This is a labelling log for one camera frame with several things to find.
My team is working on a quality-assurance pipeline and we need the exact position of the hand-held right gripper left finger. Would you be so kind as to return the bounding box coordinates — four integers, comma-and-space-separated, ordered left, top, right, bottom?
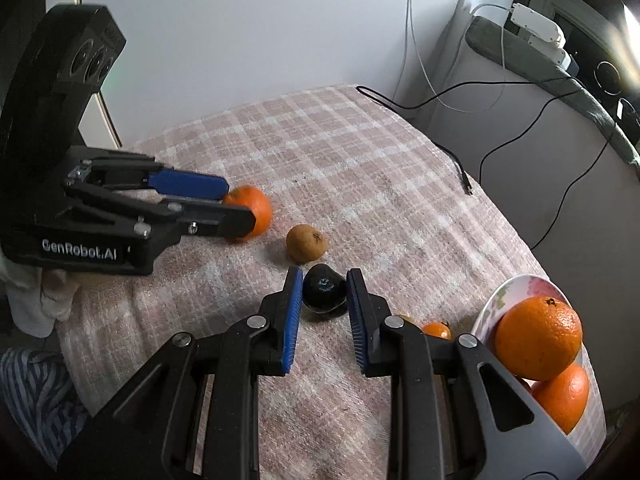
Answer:
57, 266, 305, 480

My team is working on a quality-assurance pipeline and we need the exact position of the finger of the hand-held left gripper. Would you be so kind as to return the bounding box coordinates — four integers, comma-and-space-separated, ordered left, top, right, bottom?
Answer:
65, 185, 257, 244
75, 156, 231, 201

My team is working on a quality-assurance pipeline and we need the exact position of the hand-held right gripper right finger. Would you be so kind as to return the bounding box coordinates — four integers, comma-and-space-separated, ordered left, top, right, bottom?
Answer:
346, 267, 587, 480

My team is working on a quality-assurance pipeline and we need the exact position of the tangerine with stem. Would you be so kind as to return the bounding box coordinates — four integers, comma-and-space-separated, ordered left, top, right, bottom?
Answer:
222, 186, 273, 242

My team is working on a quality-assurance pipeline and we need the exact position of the dark tomato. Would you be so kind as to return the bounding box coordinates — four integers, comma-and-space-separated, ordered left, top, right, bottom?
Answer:
302, 263, 347, 313

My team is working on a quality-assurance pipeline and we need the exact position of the floral white plate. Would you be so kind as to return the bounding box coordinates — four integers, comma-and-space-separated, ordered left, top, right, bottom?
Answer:
470, 274, 593, 436

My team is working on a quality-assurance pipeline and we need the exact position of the orange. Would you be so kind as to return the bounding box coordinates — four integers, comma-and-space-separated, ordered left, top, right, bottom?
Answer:
530, 362, 591, 436
494, 296, 584, 382

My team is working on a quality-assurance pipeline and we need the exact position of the small brown fruit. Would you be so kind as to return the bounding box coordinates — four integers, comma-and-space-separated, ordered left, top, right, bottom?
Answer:
286, 225, 329, 264

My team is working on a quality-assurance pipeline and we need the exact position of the plaid blanket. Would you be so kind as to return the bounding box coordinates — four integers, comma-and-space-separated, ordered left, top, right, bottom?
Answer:
57, 84, 608, 480

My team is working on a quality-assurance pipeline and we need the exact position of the blue striped cloth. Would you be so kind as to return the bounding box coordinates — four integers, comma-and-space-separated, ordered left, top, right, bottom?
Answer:
0, 347, 93, 463

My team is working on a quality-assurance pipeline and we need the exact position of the grey sill cloth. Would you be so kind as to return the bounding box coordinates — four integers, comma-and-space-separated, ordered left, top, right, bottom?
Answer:
466, 16, 640, 166

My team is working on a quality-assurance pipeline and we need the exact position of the white power strip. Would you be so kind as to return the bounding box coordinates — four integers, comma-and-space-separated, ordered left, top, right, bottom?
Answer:
509, 2, 581, 73

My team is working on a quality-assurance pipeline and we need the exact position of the black cable with plug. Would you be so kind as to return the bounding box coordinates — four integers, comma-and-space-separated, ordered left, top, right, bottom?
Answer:
432, 87, 588, 196

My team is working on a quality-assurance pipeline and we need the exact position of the white charger cable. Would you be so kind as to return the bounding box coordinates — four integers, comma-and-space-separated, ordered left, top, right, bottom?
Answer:
469, 2, 521, 68

